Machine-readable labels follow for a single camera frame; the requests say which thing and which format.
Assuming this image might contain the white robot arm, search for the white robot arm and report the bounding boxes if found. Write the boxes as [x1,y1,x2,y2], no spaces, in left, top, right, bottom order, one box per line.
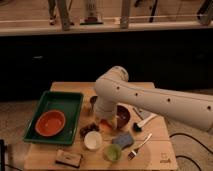
[94,66,213,134]

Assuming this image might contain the small metal cup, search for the small metal cup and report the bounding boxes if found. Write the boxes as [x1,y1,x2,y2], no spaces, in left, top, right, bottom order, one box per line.
[90,96,98,110]

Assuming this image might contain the white paper cup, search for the white paper cup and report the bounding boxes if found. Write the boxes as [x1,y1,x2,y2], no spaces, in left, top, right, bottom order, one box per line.
[84,131,102,151]

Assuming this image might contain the green plastic cup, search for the green plastic cup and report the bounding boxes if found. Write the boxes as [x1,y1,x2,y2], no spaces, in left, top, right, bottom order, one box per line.
[103,144,122,162]

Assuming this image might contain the dark purple bowl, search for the dark purple bowl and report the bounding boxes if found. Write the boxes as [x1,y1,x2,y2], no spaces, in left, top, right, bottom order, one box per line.
[116,105,130,129]

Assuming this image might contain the green plastic tray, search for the green plastic tray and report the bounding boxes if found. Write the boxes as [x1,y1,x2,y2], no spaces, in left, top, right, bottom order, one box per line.
[23,91,83,145]

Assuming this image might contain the brown grape bunch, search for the brown grape bunch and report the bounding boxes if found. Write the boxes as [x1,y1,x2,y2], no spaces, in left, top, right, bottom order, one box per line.
[80,123,99,137]

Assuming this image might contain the grey cloth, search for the grey cloth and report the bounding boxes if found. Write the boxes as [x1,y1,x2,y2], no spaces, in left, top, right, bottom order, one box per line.
[133,107,151,120]

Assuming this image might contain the black white dish brush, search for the black white dish brush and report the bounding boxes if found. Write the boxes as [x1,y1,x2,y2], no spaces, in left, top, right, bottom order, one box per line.
[133,114,157,132]

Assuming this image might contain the orange bowl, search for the orange bowl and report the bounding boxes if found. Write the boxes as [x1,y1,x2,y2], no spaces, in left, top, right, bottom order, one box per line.
[35,110,66,137]

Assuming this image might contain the wooden block eraser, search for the wooden block eraser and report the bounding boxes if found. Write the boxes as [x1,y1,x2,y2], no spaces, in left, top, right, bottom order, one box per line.
[55,150,82,168]

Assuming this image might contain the black cable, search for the black cable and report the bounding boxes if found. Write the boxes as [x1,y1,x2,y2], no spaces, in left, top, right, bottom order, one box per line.
[169,132,213,171]

